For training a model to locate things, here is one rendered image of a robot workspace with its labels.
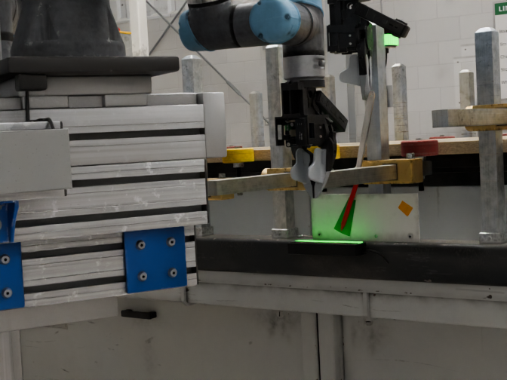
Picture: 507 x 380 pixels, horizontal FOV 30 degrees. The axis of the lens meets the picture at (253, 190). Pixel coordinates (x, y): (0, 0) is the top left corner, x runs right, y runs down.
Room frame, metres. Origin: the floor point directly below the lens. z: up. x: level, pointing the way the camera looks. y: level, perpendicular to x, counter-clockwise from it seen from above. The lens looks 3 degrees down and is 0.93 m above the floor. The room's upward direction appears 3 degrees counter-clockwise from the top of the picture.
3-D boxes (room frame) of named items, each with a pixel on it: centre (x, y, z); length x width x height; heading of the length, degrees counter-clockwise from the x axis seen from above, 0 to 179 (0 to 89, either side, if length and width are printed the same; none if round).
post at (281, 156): (2.14, -0.07, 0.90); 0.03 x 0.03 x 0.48; 53
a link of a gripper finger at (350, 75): (1.90, -0.21, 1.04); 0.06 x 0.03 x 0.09; 73
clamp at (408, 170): (1.98, -0.29, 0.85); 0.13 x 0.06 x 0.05; 53
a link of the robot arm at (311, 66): (1.71, -0.10, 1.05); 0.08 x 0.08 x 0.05
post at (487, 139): (1.84, -0.47, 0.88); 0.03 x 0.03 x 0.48; 53
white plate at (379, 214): (1.99, -0.23, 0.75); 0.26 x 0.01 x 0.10; 53
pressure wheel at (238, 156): (2.36, 0.03, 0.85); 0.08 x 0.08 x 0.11
